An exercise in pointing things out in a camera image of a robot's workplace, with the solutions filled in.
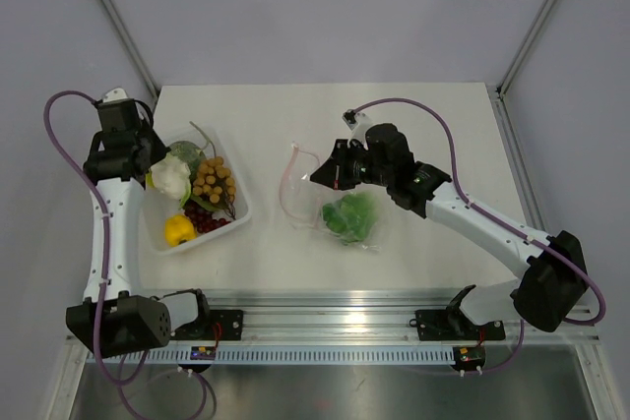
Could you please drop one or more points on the white cauliflower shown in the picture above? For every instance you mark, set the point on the white cauliflower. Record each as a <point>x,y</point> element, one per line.
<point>171,177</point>

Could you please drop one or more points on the aluminium frame post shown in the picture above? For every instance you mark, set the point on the aluminium frame post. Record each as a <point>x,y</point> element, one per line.
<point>527,45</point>
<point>130,47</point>

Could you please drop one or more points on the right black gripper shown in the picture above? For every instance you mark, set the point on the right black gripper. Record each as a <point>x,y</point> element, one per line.
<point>334,173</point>

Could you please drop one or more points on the yellow bell pepper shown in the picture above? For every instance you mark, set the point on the yellow bell pepper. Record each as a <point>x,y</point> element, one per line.
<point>178,230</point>

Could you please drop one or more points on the white slotted cable duct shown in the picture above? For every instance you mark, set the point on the white slotted cable duct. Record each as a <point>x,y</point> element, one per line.
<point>267,355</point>

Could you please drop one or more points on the brown longan bunch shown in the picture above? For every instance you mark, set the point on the brown longan bunch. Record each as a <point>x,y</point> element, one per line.
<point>214,182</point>

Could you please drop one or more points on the green lettuce head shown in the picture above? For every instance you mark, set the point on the green lettuce head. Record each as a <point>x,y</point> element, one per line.
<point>351,218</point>

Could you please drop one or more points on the clear zip top bag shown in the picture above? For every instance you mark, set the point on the clear zip top bag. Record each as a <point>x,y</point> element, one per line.
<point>301,200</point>

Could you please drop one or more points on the green broccoli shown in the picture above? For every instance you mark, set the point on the green broccoli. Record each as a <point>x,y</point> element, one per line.
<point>189,153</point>

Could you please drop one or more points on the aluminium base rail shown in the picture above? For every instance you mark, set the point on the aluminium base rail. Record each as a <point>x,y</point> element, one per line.
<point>325,314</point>

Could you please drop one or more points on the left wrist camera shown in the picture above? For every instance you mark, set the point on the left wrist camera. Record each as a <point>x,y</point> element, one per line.
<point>113,95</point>

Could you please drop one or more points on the right aluminium frame post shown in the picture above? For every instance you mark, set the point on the right aluminium frame post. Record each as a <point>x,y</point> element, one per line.
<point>527,45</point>

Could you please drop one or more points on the left aluminium frame post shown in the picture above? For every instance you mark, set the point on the left aluminium frame post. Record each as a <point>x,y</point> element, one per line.
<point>130,47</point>

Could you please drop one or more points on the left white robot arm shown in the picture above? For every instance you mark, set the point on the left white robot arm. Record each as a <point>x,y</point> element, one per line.
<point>114,317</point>

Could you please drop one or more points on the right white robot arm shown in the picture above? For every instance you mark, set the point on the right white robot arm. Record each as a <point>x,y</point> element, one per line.
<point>549,271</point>

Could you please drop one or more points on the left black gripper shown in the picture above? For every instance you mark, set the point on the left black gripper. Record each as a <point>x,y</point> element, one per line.
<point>159,150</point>

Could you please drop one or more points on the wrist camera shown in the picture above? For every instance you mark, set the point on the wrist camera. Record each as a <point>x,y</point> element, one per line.
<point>358,123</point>
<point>113,95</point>

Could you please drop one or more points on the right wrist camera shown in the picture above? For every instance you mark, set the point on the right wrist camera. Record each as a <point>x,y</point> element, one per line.
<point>358,123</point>

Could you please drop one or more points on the red grape bunch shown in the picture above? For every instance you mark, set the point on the red grape bunch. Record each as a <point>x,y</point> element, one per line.
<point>204,221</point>

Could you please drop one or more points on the white plastic food tray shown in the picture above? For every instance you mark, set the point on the white plastic food tray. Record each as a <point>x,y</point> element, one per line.
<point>157,207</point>

